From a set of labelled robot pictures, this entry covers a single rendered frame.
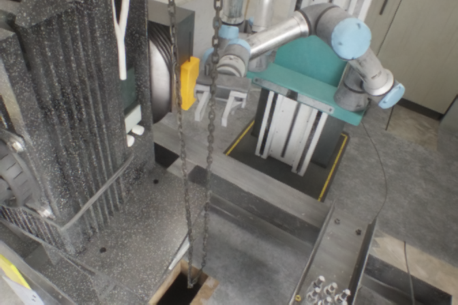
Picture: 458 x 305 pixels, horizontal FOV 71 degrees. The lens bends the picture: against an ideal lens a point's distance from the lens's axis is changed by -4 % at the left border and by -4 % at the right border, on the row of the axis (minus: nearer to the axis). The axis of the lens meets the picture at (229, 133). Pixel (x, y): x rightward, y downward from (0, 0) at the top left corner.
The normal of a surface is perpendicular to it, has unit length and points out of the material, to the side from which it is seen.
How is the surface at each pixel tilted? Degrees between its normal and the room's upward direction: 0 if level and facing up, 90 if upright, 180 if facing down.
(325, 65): 90
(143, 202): 0
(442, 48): 90
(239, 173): 0
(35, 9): 90
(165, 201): 0
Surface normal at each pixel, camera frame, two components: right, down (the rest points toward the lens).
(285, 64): -0.48, 0.54
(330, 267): 0.11, -0.73
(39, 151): 0.91, 0.34
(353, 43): 0.30, 0.60
